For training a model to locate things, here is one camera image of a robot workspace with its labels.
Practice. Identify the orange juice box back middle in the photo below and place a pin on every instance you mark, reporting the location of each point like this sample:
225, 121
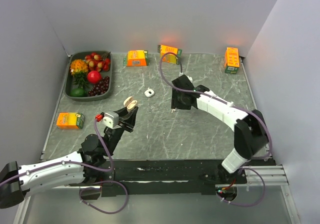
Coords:
169, 54

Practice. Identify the orange juice box back left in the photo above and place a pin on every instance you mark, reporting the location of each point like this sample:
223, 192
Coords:
136, 58

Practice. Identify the orange juice box front left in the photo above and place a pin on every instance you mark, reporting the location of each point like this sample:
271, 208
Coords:
70, 120

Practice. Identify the orange toy pineapple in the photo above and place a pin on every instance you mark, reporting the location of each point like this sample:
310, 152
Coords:
79, 71

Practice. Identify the dark purple grape bunch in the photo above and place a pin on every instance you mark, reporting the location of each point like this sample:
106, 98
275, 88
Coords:
101, 87

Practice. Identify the orange juice box back right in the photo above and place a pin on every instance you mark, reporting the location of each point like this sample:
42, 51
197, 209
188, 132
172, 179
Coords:
232, 62

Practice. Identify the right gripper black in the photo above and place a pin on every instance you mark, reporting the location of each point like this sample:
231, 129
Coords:
175, 103

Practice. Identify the white earbud charging case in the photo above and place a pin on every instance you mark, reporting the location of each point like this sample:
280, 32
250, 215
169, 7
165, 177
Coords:
149, 93

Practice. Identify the orange juice box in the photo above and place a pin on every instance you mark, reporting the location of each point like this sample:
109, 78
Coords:
169, 54
232, 62
70, 120
136, 58

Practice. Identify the red toy apple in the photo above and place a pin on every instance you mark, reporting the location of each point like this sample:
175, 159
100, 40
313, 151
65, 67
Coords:
94, 77

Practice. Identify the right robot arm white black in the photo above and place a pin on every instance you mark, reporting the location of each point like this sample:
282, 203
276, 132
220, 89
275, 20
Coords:
249, 128

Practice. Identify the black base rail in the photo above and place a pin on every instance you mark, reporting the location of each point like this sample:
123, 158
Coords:
159, 177

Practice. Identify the green toy avocado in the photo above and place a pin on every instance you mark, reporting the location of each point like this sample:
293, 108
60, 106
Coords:
78, 92

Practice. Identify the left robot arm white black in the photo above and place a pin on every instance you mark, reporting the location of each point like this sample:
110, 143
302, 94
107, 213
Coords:
78, 167

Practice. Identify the pink earbud charging case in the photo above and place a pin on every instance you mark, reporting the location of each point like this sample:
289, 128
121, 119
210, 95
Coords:
130, 103

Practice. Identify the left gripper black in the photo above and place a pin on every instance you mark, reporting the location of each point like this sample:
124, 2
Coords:
129, 120

